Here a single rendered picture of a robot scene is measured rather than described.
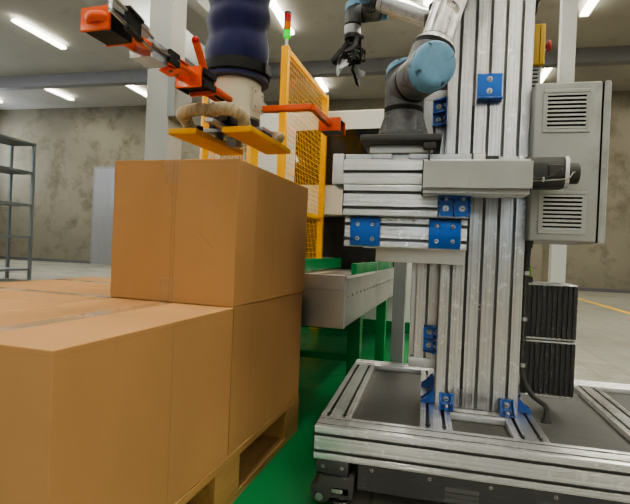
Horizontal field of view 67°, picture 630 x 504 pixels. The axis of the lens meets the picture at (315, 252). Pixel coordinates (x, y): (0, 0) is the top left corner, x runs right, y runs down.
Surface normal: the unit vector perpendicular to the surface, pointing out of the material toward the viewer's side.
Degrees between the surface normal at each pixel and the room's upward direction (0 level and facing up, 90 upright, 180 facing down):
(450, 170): 90
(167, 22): 90
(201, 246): 90
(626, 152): 90
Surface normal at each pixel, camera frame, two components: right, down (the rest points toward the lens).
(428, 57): 0.18, 0.14
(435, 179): -0.22, 0.00
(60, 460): 0.96, 0.04
